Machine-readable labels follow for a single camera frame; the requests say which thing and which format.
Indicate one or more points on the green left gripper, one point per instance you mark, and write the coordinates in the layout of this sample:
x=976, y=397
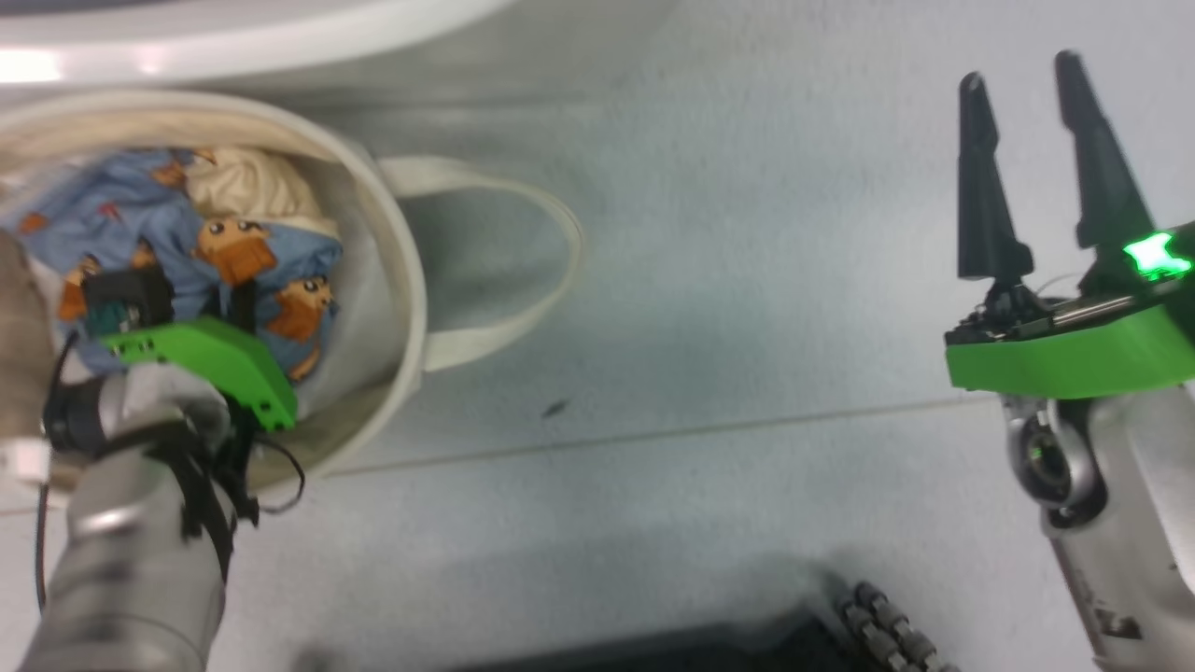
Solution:
x=224, y=359

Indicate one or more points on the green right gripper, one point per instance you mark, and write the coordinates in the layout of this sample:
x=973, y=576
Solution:
x=1074, y=345

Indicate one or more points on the blue bear-print garment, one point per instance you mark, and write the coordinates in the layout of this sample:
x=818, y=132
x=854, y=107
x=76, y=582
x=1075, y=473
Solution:
x=159, y=215

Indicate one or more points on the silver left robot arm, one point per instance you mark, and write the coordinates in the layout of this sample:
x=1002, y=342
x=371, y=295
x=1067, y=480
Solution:
x=121, y=579

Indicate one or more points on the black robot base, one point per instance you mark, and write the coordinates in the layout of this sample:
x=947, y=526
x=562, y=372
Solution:
x=709, y=649

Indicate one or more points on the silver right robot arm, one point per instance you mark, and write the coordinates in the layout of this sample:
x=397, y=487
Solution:
x=1130, y=523

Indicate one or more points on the white front-load washing machine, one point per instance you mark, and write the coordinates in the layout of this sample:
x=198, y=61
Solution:
x=280, y=28

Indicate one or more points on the cream canvas laundry basket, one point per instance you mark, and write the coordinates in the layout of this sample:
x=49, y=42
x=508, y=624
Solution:
x=392, y=280

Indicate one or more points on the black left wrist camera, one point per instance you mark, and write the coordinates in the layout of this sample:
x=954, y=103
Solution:
x=126, y=299

